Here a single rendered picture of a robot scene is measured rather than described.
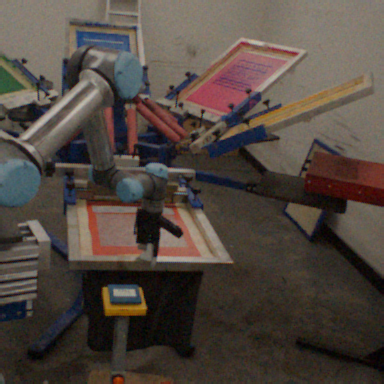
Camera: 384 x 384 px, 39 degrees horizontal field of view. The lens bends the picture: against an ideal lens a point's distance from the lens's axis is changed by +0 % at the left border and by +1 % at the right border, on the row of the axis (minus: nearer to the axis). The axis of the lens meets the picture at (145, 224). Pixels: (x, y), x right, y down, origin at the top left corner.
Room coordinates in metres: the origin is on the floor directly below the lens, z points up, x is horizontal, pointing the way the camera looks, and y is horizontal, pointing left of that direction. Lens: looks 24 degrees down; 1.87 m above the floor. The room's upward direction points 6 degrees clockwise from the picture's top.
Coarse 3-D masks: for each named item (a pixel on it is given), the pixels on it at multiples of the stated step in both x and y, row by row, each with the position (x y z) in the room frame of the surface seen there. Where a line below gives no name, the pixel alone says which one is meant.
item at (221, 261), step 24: (72, 216) 1.94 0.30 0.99; (192, 216) 2.15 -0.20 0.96; (72, 240) 1.73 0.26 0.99; (216, 240) 1.86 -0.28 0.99; (72, 264) 1.58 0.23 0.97; (96, 264) 1.60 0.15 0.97; (120, 264) 1.61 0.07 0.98; (144, 264) 1.63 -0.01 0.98; (168, 264) 1.65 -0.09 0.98; (192, 264) 1.66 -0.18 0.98; (216, 264) 1.68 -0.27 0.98
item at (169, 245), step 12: (132, 204) 2.22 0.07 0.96; (168, 204) 2.26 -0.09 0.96; (168, 216) 2.12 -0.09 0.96; (180, 216) 2.14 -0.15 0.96; (168, 240) 1.89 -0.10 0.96; (180, 240) 1.90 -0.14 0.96; (192, 240) 1.91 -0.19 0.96; (168, 252) 1.78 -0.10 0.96; (180, 252) 1.79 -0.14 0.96; (192, 252) 1.81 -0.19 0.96
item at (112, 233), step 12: (96, 204) 2.17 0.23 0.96; (108, 204) 2.19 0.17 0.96; (120, 204) 2.20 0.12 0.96; (96, 216) 2.04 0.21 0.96; (108, 216) 2.06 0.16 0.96; (120, 216) 2.07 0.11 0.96; (132, 216) 2.08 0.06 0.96; (96, 228) 1.93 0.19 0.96; (108, 228) 1.94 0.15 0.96; (120, 228) 1.95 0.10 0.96; (132, 228) 1.96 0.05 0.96; (96, 240) 1.82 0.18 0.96; (108, 240) 1.83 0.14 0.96; (120, 240) 1.84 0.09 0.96; (132, 240) 1.85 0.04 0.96; (96, 252) 1.72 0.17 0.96; (108, 252) 1.73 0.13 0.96; (120, 252) 1.74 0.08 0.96; (132, 252) 1.75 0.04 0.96
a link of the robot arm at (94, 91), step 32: (96, 64) 1.40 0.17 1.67; (128, 64) 1.40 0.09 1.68; (64, 96) 1.33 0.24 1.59; (96, 96) 1.35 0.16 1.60; (128, 96) 1.41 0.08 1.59; (32, 128) 1.24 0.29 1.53; (64, 128) 1.26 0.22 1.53; (0, 160) 1.13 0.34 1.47; (32, 160) 1.17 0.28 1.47; (0, 192) 1.09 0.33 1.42; (32, 192) 1.15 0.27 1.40
